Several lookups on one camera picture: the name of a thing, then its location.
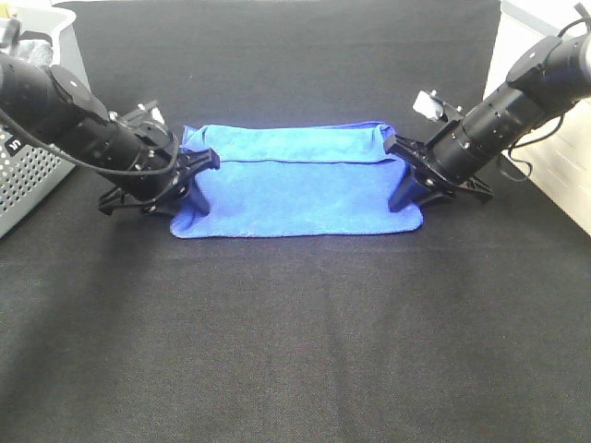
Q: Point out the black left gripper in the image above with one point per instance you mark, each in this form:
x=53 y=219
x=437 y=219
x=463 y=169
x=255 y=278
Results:
x=164 y=177

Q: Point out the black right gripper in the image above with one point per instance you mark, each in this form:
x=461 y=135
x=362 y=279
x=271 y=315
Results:
x=421 y=182

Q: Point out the blue microfiber towel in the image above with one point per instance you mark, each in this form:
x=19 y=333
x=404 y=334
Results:
x=296 y=181

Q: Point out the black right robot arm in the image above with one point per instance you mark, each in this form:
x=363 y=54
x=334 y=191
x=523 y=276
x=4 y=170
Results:
x=546 y=82

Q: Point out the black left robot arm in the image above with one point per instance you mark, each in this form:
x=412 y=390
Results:
x=49 y=108

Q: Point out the black tablecloth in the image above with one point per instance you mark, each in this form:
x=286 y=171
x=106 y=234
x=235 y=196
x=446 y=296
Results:
x=474 y=328

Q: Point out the grey towel in basket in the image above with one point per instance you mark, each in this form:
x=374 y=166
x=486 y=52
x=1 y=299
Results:
x=37 y=52

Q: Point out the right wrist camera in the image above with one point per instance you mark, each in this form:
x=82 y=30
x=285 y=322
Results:
x=435 y=109

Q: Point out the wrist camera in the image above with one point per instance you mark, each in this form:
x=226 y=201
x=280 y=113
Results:
x=144 y=115
x=435 y=109

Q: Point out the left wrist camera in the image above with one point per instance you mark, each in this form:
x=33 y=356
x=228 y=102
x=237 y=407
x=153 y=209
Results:
x=144 y=115

